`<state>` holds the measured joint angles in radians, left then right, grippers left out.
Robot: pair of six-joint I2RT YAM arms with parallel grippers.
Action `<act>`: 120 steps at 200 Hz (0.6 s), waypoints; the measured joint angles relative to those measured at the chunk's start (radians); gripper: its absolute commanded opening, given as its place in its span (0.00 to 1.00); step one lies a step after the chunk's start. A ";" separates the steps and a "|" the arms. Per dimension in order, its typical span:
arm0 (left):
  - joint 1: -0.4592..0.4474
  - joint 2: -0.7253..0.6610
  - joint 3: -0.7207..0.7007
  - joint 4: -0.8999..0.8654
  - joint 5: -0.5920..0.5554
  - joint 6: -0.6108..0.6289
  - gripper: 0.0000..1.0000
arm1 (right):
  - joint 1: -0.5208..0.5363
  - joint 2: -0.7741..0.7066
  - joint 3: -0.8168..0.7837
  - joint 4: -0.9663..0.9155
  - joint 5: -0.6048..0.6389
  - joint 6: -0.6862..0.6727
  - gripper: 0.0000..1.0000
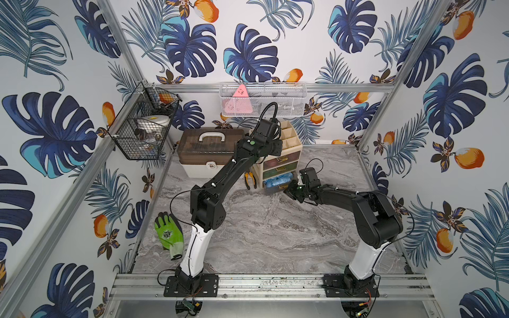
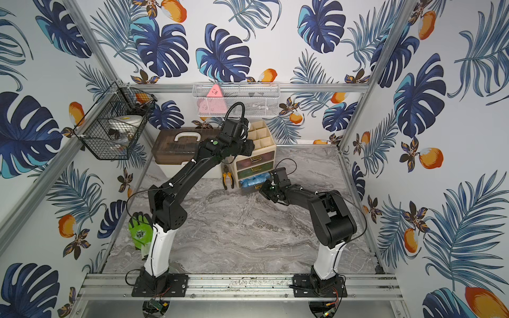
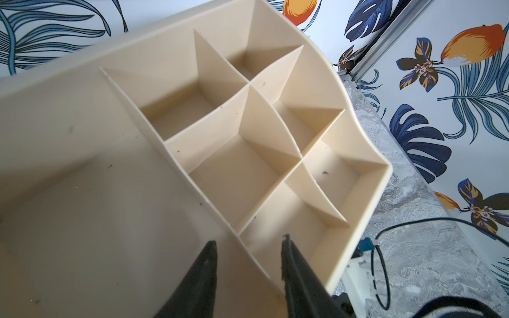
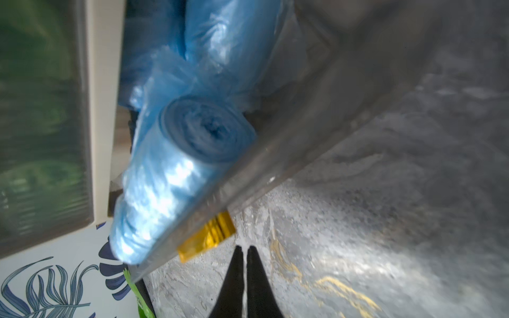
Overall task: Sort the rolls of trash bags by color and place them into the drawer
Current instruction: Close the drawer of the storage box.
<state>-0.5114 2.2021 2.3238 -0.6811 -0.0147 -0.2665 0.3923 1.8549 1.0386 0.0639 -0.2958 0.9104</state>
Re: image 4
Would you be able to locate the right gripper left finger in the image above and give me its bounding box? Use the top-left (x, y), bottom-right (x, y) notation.
top-left (209, 246), bottom-right (244, 318)

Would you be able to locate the clear lowest drawer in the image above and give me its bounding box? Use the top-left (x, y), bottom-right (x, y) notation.
top-left (120, 1), bottom-right (441, 281)

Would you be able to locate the clear bottom drawer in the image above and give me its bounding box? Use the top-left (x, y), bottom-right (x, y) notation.
top-left (1, 1), bottom-right (94, 257)

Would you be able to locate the blue roll top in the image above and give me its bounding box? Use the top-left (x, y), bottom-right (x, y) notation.
top-left (109, 97), bottom-right (257, 265)

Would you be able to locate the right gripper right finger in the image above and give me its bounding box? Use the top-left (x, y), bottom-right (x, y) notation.
top-left (247, 246), bottom-right (284, 318)

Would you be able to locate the beige drawer organizer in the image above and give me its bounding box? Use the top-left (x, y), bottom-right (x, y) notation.
top-left (68, 1), bottom-right (126, 234)

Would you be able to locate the blue roll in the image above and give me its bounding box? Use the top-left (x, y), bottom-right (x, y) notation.
top-left (184, 1), bottom-right (292, 112)
top-left (109, 97), bottom-right (257, 265)

